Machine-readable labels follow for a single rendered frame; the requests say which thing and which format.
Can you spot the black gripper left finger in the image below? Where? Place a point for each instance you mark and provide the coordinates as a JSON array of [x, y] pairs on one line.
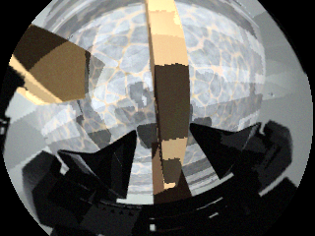
[[111, 165]]

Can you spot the long tan wooden rail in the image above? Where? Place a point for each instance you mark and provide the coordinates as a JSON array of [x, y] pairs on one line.
[[170, 73]]

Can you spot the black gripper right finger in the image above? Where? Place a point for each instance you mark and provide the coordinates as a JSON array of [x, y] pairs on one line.
[[222, 148]]

